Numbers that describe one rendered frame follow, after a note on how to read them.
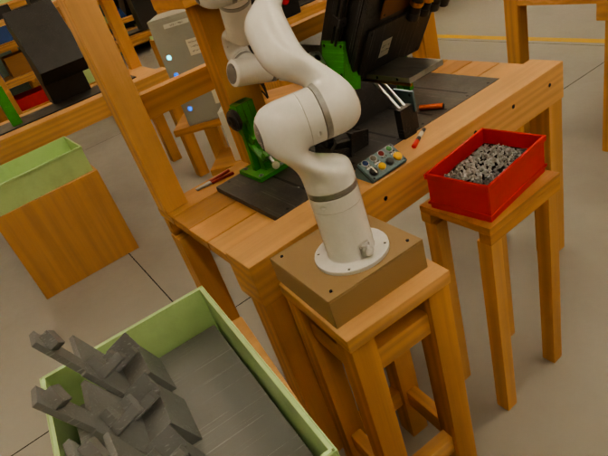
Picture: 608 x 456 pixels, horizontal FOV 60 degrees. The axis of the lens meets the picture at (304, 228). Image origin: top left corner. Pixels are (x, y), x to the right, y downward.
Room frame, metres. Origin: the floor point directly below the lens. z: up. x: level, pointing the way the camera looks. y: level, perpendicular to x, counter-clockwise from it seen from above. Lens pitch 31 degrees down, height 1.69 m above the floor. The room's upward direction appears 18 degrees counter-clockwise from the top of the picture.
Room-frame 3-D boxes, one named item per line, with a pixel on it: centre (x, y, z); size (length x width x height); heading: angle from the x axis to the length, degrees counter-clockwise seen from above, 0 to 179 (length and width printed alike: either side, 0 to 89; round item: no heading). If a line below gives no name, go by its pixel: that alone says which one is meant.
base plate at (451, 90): (1.86, -0.32, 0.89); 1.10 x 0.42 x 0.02; 118
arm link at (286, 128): (1.09, -0.06, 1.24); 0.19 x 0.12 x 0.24; 98
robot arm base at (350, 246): (1.08, -0.09, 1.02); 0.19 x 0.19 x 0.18
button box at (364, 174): (1.51, -0.29, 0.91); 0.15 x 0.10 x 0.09; 118
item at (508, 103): (1.61, -0.45, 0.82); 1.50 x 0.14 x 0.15; 118
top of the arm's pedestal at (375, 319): (1.08, -0.10, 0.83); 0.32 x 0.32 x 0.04; 23
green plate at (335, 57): (1.77, -0.29, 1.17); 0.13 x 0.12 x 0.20; 118
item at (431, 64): (1.81, -0.44, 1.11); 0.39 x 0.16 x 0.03; 28
